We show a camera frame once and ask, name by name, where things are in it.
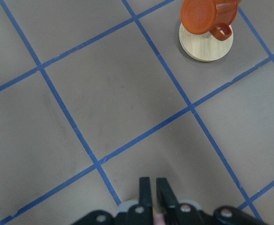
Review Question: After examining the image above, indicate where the pink chopstick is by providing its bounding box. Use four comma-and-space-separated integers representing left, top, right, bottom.
153, 213, 166, 225

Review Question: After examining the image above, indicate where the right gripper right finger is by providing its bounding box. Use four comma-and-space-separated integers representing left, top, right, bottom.
156, 178, 204, 225

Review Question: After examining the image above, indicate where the orange mug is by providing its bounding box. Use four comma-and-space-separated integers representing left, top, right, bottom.
180, 0, 238, 41

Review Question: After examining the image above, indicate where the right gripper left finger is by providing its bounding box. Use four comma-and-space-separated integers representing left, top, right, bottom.
117, 177, 153, 225

